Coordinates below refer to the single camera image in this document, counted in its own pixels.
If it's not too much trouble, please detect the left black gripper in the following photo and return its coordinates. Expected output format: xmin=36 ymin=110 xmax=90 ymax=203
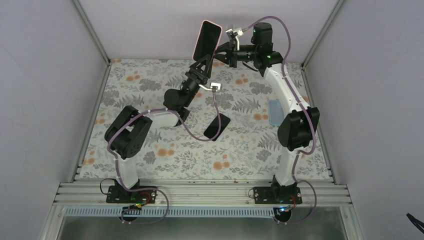
xmin=180 ymin=54 xmax=212 ymax=107

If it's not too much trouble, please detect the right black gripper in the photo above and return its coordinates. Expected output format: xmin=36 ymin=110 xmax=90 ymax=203
xmin=209 ymin=40 xmax=258 ymax=69

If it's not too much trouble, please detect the phone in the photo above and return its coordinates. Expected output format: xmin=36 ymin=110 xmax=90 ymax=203
xmin=203 ymin=113 xmax=231 ymax=142
xmin=192 ymin=19 xmax=223 ymax=61

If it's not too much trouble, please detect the light blue phone case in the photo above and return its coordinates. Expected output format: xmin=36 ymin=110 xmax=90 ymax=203
xmin=268 ymin=99 xmax=285 ymax=127

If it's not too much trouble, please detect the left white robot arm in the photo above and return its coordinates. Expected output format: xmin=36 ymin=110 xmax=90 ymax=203
xmin=104 ymin=54 xmax=212 ymax=203

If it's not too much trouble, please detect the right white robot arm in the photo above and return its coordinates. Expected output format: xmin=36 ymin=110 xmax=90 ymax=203
xmin=215 ymin=22 xmax=320 ymax=205

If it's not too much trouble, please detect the floral patterned table mat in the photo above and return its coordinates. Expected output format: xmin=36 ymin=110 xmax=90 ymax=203
xmin=79 ymin=58 xmax=332 ymax=181

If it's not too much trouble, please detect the black object at edge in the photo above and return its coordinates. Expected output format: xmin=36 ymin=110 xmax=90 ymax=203
xmin=406 ymin=213 xmax=424 ymax=233

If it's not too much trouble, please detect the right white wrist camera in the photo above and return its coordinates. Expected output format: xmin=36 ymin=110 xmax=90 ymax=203
xmin=225 ymin=24 xmax=244 ymax=51

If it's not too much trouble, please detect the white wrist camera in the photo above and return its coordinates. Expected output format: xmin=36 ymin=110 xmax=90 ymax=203
xmin=225 ymin=24 xmax=244 ymax=51
xmin=198 ymin=82 xmax=222 ymax=93

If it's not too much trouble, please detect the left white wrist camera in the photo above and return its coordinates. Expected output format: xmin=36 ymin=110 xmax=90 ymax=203
xmin=198 ymin=82 xmax=222 ymax=93

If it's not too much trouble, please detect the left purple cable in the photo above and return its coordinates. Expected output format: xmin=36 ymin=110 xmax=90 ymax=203
xmin=106 ymin=89 xmax=222 ymax=225

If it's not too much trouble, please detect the right aluminium corner post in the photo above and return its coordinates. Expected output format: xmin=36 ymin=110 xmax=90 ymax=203
xmin=301 ymin=0 xmax=345 ymax=70

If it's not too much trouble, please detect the aluminium corner post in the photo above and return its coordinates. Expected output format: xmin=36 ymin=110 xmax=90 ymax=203
xmin=301 ymin=0 xmax=345 ymax=70
xmin=71 ymin=0 xmax=111 ymax=65

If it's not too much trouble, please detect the left aluminium corner post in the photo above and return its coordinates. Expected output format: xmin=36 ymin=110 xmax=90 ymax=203
xmin=71 ymin=0 xmax=111 ymax=65

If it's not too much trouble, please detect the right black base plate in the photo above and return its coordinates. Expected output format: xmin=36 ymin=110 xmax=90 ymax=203
xmin=253 ymin=183 xmax=303 ymax=205

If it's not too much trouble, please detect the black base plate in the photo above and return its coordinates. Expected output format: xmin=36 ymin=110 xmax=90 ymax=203
xmin=105 ymin=185 xmax=157 ymax=205
xmin=253 ymin=183 xmax=303 ymax=205

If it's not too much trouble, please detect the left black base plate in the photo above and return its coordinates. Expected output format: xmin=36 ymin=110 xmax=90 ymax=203
xmin=105 ymin=185 xmax=157 ymax=205

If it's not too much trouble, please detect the aluminium rail frame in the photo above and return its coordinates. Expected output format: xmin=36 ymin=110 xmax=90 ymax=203
xmin=51 ymin=179 xmax=352 ymax=218

